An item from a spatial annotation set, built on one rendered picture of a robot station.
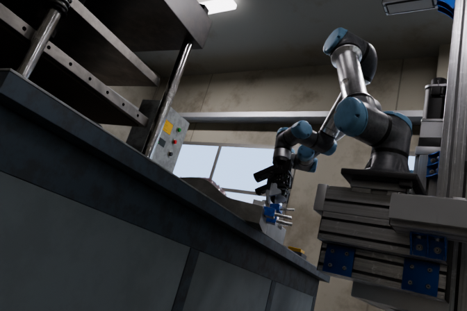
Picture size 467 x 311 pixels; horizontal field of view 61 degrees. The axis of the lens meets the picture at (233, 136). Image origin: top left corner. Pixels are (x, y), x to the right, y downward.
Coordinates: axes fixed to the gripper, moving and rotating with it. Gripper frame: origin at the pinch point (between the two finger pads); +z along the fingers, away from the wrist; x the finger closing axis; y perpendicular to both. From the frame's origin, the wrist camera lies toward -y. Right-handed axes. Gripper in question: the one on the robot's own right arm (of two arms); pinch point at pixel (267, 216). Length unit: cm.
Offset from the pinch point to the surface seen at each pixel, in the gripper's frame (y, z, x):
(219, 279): 16, 33, -61
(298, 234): -47, -26, 190
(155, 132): -60, -27, -26
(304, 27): -64, -216, 126
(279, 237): 14.3, 10.5, -15.8
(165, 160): -73, -22, 3
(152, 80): -70, -55, -33
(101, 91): -67, -30, -63
